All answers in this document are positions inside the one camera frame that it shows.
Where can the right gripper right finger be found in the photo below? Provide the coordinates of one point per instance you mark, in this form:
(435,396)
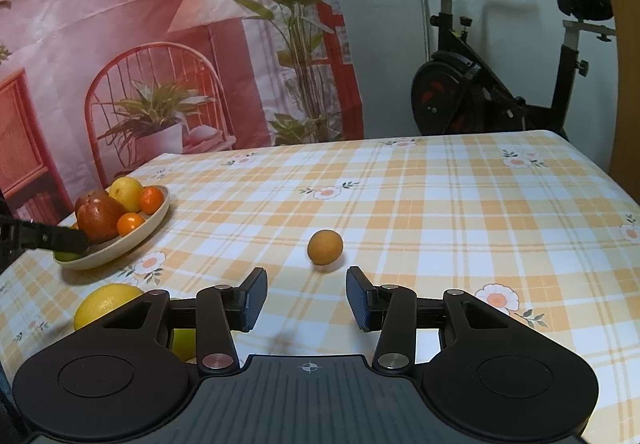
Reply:
(389,310)

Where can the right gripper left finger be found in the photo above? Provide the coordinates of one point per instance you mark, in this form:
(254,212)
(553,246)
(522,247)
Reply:
(219,310)

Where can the green apple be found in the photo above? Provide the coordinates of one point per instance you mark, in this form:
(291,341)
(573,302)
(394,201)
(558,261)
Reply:
(67,256)

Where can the yellow-green apple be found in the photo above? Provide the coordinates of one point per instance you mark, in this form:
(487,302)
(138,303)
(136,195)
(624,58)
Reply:
(183,343)

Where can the small orange mandarin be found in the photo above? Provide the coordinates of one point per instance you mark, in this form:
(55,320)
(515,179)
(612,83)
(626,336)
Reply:
(129,222)

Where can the black exercise bike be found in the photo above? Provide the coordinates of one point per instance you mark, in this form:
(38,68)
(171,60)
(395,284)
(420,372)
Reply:
(519,65)

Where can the yellow lemon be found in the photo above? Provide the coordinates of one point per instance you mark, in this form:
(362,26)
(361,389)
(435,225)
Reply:
(127,191)
(103,301)

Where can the beige round plate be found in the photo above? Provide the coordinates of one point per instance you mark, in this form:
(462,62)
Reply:
(99,255)

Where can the wooden door panel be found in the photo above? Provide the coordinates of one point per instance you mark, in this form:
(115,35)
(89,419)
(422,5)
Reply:
(624,166)

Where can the orange plaid tablecloth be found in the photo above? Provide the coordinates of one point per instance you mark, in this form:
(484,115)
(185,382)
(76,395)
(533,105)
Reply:
(523,221)

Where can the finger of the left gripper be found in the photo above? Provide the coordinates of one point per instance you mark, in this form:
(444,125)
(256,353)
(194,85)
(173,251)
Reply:
(55,238)

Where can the dark red apple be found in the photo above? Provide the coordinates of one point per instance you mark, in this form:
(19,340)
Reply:
(98,194)

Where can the large red apple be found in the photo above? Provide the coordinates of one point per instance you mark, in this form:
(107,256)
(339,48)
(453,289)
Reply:
(98,219)

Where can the small brown round fruit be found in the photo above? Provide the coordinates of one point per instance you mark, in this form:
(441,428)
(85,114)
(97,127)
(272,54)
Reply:
(325,247)

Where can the printed pink backdrop cloth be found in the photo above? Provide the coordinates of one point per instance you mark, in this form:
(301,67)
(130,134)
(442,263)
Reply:
(93,89)

